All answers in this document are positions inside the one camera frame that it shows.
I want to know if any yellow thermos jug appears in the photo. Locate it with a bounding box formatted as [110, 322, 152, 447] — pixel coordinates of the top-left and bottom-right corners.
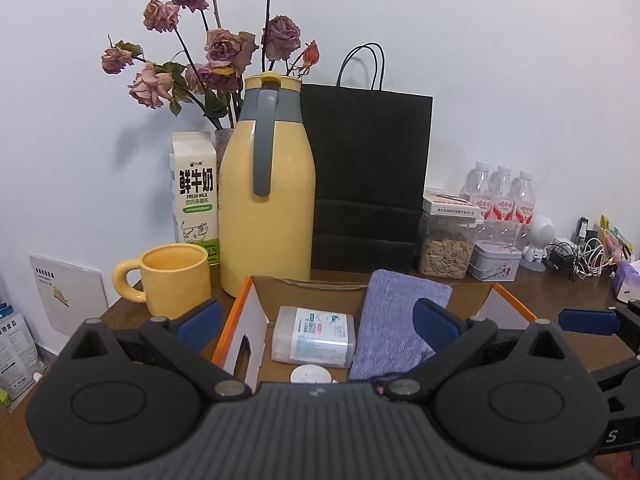
[219, 72, 316, 297]

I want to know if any clear cotton swab box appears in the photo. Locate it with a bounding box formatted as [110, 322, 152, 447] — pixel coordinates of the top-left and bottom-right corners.
[271, 306, 356, 368]

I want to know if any water bottle left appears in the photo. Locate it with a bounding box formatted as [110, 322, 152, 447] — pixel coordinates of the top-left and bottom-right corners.
[460, 162, 492, 218]

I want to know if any yellow ceramic mug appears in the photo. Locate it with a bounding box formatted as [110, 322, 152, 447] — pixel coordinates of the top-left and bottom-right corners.
[112, 243, 213, 320]

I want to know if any tangled cables pile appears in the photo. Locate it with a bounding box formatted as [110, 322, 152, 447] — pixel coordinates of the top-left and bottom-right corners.
[546, 216, 626, 281]

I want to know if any water bottle middle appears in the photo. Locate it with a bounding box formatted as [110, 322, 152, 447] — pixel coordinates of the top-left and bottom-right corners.
[489, 166, 514, 240]

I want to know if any water bottle right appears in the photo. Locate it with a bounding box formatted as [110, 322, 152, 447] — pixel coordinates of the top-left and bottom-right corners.
[510, 170, 536, 247]

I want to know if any clear seed container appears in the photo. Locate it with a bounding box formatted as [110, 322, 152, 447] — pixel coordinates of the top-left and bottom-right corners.
[418, 214, 477, 278]

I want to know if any water bottle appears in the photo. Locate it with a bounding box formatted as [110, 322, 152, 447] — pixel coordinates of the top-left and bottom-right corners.
[489, 166, 514, 240]
[460, 162, 492, 218]
[510, 170, 536, 247]

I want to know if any dried rose bouquet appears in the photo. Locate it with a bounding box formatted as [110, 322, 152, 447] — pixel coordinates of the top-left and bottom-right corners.
[101, 0, 320, 129]

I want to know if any small printed tin box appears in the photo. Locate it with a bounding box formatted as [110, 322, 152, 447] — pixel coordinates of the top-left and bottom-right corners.
[469, 240, 522, 283]

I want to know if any red orange cardboard box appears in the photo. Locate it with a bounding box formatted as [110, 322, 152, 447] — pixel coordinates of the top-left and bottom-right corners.
[213, 270, 535, 388]

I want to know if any white flat box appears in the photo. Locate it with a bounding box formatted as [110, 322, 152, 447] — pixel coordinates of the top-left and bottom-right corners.
[423, 188, 480, 220]

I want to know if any small white robot figure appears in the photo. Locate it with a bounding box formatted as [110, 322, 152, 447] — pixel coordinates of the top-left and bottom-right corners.
[521, 214, 555, 272]

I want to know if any purple white box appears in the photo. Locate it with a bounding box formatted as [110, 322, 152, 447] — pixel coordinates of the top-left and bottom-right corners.
[613, 260, 640, 304]

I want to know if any black paper bag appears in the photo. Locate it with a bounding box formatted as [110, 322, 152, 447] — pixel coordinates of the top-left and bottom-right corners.
[300, 42, 433, 272]

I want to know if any white milk carton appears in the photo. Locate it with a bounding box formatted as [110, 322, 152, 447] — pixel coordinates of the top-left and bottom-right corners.
[169, 131, 220, 266]

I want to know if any purple cloth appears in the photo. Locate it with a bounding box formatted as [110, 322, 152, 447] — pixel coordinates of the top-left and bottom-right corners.
[348, 270, 452, 382]

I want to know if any white round disc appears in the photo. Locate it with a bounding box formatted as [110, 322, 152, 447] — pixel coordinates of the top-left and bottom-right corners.
[290, 364, 333, 384]

